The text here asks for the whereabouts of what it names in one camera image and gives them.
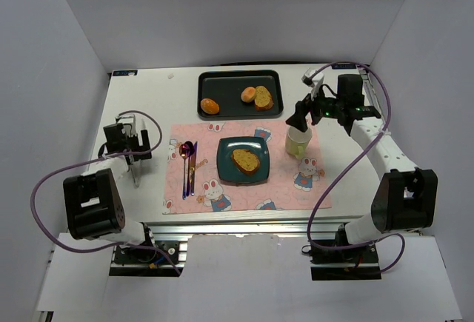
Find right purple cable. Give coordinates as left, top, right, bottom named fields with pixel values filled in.
left=305, top=61, right=406, bottom=273

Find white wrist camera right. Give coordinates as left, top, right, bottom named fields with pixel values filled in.
left=301, top=68, right=324, bottom=99

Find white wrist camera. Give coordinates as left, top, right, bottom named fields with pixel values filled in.
left=116, top=114, right=136, bottom=136
left=301, top=68, right=324, bottom=99

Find dark teal square plate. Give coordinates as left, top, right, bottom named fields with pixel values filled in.
left=216, top=136, right=270, bottom=184

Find black baking tray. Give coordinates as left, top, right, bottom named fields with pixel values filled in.
left=196, top=70, right=284, bottom=121

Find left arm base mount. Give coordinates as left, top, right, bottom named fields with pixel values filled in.
left=109, top=240, right=184, bottom=278

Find round orange bun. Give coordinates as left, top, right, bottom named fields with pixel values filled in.
left=200, top=98, right=220, bottom=115

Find iridescent spoon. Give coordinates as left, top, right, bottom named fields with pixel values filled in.
left=179, top=141, right=195, bottom=199

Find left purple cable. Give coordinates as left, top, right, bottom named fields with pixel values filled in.
left=30, top=110, right=182, bottom=275

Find pale green mug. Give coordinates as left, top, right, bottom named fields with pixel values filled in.
left=285, top=127, right=313, bottom=159

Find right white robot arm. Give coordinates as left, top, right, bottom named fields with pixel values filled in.
left=286, top=71, right=438, bottom=249

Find aluminium table frame rail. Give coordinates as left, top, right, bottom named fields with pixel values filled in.
left=47, top=221, right=423, bottom=264

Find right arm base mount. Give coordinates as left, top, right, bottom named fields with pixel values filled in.
left=301, top=244, right=381, bottom=281

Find blue table label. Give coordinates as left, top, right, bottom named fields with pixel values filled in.
left=112, top=70, right=138, bottom=77

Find toasted bread slice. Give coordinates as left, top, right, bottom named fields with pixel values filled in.
left=254, top=86, right=273, bottom=111
left=231, top=149, right=260, bottom=175

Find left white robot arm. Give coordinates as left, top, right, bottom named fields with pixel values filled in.
left=63, top=115, right=154, bottom=246

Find metal tongs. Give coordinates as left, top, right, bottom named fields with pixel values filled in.
left=130, top=114, right=146, bottom=188

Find iridescent knife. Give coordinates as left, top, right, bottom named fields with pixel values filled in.
left=187, top=141, right=198, bottom=195

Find purple cable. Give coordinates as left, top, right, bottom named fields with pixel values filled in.
left=305, top=61, right=406, bottom=273
left=30, top=110, right=182, bottom=275

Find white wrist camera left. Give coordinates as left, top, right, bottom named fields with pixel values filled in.
left=116, top=114, right=136, bottom=136

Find pale round bun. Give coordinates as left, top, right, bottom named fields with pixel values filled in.
left=241, top=87, right=256, bottom=103

